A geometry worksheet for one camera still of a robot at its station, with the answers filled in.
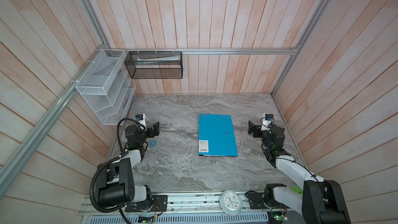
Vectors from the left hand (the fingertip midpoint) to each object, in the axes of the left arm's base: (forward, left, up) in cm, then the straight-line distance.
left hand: (153, 124), depth 90 cm
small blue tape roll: (-8, +1, -10) cm, 12 cm away
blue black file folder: (-1, -39, -12) cm, 41 cm away
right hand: (0, -61, +4) cm, 61 cm away
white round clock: (-39, -42, -8) cm, 58 cm away
